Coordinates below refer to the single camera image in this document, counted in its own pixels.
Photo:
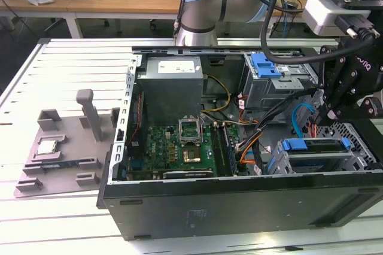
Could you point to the loose RAM stick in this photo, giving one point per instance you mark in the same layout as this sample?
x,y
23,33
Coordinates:
x,y
57,165

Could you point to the green motherboard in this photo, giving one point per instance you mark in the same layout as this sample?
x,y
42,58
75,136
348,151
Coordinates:
x,y
161,147

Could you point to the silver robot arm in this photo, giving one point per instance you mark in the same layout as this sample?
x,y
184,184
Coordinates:
x,y
206,6

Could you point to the CPU socket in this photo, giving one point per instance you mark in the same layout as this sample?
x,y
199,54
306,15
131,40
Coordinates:
x,y
191,155

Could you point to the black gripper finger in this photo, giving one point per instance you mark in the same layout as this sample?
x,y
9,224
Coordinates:
x,y
330,69
356,108

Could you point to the hard disk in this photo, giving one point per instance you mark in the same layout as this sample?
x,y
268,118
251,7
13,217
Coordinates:
x,y
294,144

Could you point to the installed RAM stick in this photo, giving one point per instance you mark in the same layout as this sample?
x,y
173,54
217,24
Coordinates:
x,y
229,153

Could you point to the grey power supply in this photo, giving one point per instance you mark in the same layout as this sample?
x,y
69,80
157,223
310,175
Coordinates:
x,y
167,87

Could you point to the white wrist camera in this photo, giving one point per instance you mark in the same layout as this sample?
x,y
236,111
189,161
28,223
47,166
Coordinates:
x,y
323,12

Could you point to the silver CPU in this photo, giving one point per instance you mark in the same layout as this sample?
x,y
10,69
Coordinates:
x,y
45,147

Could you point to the metal disk bay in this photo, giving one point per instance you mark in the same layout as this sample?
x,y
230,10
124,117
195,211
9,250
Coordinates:
x,y
359,147

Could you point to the black graphics card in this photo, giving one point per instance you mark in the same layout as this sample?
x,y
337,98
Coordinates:
x,y
188,173

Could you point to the grey drive cage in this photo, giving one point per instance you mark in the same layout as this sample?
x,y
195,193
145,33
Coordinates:
x,y
269,93

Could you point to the black RAM slot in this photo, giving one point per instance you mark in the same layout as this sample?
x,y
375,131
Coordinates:
x,y
217,150

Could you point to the grey parts rack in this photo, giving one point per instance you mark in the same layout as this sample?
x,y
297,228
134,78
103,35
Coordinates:
x,y
80,153

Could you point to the black case fan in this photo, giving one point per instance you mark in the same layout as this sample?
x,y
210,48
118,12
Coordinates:
x,y
144,117

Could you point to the black PC case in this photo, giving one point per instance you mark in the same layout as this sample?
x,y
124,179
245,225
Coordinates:
x,y
239,207

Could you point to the blue plastic drive latch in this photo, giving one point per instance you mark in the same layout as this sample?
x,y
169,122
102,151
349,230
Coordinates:
x,y
263,68

